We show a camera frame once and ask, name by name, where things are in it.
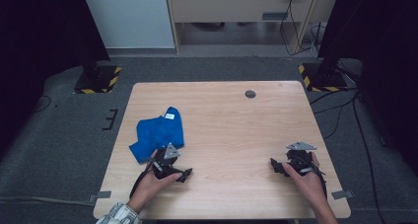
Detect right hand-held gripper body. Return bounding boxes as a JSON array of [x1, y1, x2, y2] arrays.
[[285, 140, 318, 176]]

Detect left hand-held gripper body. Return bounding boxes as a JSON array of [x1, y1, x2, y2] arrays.
[[148, 142, 185, 181]]

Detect blue microfiber towel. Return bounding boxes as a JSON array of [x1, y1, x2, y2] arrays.
[[128, 106, 185, 165]]

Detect person's right hand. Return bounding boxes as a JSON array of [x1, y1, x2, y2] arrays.
[[281, 153, 328, 207]]

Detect person's left hand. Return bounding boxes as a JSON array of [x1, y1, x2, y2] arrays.
[[127, 170, 183, 214]]

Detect grey tape piece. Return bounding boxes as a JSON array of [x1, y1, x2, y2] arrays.
[[330, 189, 355, 200], [88, 190, 112, 203]]

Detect black stand base yellow stripes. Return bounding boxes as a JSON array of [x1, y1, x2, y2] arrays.
[[73, 54, 122, 95], [298, 49, 349, 93]]

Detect black curtain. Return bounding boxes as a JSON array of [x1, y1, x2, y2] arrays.
[[0, 0, 111, 154], [316, 0, 418, 176]]

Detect grey desk label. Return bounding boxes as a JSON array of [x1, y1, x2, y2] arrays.
[[261, 11, 289, 21]]

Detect white panel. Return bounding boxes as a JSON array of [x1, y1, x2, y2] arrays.
[[80, 0, 175, 49]]

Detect light wooden desk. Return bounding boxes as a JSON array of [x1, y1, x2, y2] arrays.
[[164, 0, 340, 54]]

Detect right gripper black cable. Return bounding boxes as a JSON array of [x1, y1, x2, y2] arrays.
[[304, 164, 329, 200]]

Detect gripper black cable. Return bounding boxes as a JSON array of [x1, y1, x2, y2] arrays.
[[304, 164, 329, 200], [128, 161, 156, 199]]

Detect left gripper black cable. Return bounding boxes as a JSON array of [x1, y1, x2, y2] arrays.
[[128, 161, 156, 199]]

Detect black floor cables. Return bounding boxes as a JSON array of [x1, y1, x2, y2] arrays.
[[309, 87, 387, 224]]

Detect grey floor cable strip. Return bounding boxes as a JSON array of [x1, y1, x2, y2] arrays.
[[0, 195, 97, 207]]

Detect thin black floor cable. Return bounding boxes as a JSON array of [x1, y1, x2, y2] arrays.
[[33, 95, 53, 113]]

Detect black power cables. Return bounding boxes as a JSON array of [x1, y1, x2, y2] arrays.
[[279, 0, 324, 57]]

